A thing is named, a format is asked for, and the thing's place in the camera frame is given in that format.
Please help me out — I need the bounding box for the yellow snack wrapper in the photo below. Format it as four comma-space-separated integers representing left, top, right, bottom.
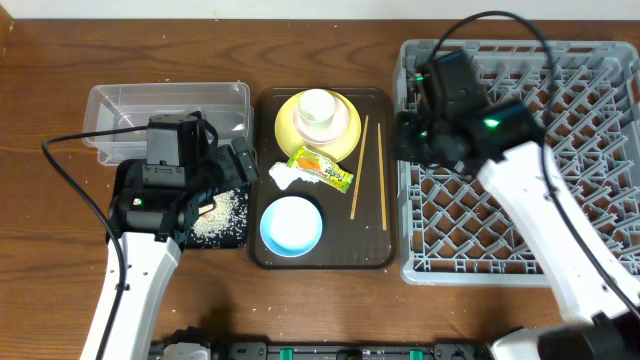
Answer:
287, 146, 354, 193

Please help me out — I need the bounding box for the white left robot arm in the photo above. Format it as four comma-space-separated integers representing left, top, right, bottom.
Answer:
81, 137, 258, 359

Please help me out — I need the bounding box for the white paper cup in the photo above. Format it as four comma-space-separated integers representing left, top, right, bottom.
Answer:
297, 89, 337, 130

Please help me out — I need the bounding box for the clear plastic bin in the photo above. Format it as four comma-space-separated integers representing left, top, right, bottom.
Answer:
83, 82, 254, 144

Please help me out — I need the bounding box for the grey dishwasher rack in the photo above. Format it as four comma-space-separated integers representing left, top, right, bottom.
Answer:
392, 39, 640, 289

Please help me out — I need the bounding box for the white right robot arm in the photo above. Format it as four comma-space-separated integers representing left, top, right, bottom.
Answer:
395, 101, 639, 360

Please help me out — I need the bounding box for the wooden chopstick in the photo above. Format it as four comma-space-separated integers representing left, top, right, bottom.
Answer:
377, 123, 388, 231
350, 115, 369, 220

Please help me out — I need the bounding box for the yellow plate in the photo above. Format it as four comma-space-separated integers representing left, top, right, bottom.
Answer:
274, 90, 362, 162

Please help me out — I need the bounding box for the brown serving tray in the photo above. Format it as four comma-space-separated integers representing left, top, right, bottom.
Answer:
248, 88, 397, 270

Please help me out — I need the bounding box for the white napkin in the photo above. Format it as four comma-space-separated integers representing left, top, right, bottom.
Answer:
268, 162, 319, 190

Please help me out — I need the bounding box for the light blue bowl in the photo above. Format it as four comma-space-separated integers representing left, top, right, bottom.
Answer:
259, 196, 323, 258

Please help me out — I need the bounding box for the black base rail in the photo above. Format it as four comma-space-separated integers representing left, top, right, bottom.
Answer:
147, 327, 492, 360

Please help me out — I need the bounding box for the pile of rice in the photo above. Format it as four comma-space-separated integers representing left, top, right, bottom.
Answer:
192, 187, 250, 247

